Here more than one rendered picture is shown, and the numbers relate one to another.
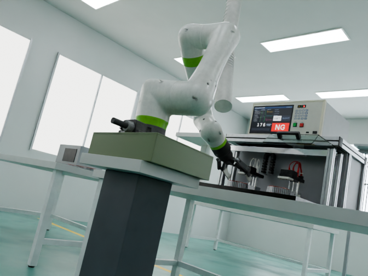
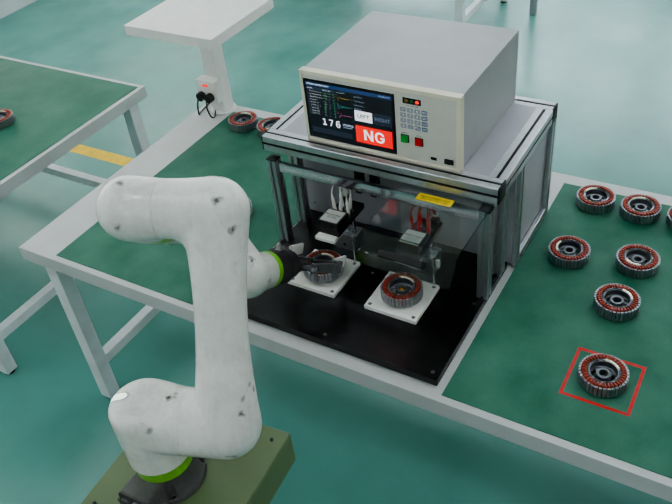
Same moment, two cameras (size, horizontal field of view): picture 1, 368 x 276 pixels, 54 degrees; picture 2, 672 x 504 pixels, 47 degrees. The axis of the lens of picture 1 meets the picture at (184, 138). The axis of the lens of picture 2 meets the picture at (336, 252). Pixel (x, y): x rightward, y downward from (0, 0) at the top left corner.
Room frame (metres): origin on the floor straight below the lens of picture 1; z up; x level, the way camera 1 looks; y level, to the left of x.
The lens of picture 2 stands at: (0.31, -0.09, 2.17)
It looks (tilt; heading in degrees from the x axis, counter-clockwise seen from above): 39 degrees down; 350
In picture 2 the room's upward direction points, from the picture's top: 7 degrees counter-clockwise
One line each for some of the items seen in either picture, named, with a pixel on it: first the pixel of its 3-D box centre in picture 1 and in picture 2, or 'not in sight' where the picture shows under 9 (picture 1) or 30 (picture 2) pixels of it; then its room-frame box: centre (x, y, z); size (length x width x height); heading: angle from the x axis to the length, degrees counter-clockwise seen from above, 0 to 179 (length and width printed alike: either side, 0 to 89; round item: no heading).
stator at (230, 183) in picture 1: (237, 185); (323, 266); (1.92, -0.33, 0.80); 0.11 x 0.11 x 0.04
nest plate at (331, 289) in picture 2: not in sight; (324, 272); (1.92, -0.33, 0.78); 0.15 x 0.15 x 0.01; 45
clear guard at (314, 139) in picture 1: (302, 145); (429, 225); (1.70, -0.57, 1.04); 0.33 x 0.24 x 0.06; 135
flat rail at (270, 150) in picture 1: (273, 150); (373, 189); (1.91, -0.49, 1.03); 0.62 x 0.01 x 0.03; 45
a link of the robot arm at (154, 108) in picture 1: (157, 104); (157, 428); (1.34, 0.12, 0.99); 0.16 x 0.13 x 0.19; 65
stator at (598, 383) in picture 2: not in sight; (603, 375); (1.34, -0.86, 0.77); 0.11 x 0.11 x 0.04
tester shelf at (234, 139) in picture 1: (293, 149); (409, 126); (2.06, -0.64, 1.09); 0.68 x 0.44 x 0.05; 45
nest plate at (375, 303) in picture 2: not in sight; (402, 296); (1.75, -0.51, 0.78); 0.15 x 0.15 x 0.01; 45
